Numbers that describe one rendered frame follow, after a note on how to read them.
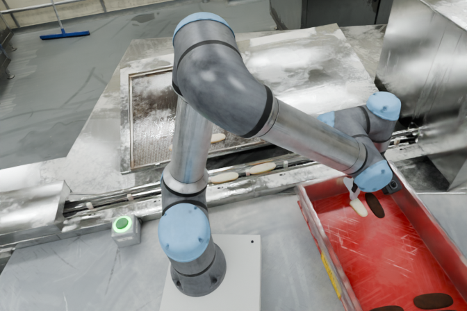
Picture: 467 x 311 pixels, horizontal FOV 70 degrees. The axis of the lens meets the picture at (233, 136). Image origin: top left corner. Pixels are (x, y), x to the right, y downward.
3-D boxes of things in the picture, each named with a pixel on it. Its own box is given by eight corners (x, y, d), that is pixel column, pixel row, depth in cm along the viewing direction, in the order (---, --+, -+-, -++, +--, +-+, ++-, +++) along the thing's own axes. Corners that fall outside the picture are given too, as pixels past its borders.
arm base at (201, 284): (226, 294, 85) (222, 279, 78) (169, 299, 86) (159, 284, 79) (226, 240, 96) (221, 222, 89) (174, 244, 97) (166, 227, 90)
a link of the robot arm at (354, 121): (332, 139, 73) (380, 129, 74) (315, 107, 81) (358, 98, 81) (329, 162, 78) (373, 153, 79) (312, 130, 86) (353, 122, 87)
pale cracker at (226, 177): (211, 185, 117) (210, 183, 116) (210, 177, 119) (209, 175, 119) (239, 179, 117) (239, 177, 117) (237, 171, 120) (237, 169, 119)
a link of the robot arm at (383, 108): (358, 92, 80) (392, 86, 81) (352, 125, 88) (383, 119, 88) (374, 113, 75) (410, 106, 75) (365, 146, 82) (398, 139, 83)
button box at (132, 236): (120, 254, 109) (108, 237, 101) (121, 232, 114) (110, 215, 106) (145, 248, 109) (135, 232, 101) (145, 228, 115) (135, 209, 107)
